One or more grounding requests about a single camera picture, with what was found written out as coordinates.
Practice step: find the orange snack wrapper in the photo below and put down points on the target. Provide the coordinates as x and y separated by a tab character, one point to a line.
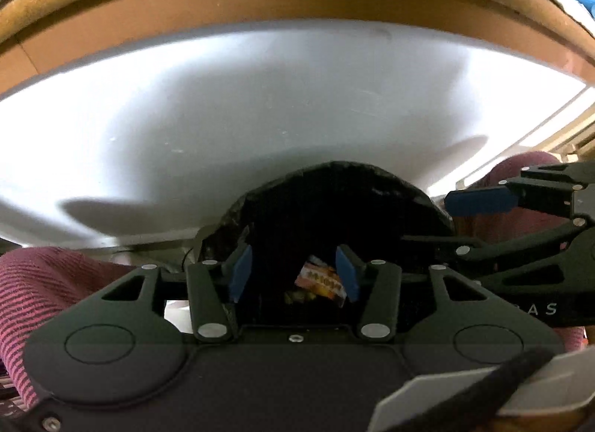
320	283

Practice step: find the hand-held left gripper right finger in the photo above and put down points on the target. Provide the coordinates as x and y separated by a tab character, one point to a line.
346	274

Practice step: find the person's left leg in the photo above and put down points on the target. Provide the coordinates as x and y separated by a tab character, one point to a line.
42	288

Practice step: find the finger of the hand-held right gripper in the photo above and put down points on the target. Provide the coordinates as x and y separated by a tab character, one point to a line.
481	202
506	248

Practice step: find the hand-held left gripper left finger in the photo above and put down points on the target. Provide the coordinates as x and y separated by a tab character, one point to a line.
241	274

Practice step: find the white bed base panel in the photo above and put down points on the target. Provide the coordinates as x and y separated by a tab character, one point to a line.
232	111

